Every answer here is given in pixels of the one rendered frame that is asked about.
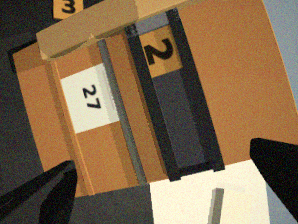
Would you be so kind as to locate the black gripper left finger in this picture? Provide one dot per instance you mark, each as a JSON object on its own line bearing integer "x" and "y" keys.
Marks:
{"x": 46, "y": 199}

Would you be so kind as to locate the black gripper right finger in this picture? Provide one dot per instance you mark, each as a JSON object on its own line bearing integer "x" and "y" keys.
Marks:
{"x": 277, "y": 162}

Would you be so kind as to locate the white paper label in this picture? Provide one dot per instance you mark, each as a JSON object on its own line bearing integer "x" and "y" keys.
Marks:
{"x": 89, "y": 99}

